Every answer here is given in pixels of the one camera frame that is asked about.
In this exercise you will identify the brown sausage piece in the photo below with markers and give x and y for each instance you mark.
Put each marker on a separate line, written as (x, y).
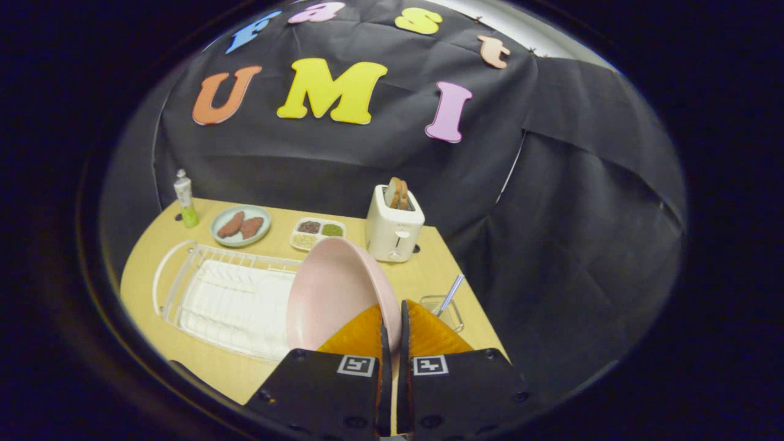
(231, 225)
(252, 227)

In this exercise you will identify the teal plate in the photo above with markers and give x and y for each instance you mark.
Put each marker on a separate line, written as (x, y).
(260, 215)

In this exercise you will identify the white toaster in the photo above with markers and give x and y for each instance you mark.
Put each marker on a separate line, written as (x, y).
(392, 229)

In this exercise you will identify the metal mesh basket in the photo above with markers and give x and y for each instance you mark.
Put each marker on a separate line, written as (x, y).
(452, 315)

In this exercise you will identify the white compartment seasoning tray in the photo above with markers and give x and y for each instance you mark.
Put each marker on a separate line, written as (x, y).
(318, 234)

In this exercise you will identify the pink plate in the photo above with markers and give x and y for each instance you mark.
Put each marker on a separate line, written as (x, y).
(331, 288)

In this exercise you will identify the black backdrop cloth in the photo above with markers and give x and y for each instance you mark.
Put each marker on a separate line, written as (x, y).
(551, 245)

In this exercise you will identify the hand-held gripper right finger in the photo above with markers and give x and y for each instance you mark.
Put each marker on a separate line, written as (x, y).
(404, 398)

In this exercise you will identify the green dish soap bottle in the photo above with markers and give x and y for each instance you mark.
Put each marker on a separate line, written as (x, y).
(186, 199)

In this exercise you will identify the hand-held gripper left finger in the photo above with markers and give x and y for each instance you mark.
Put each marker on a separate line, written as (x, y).
(384, 398)

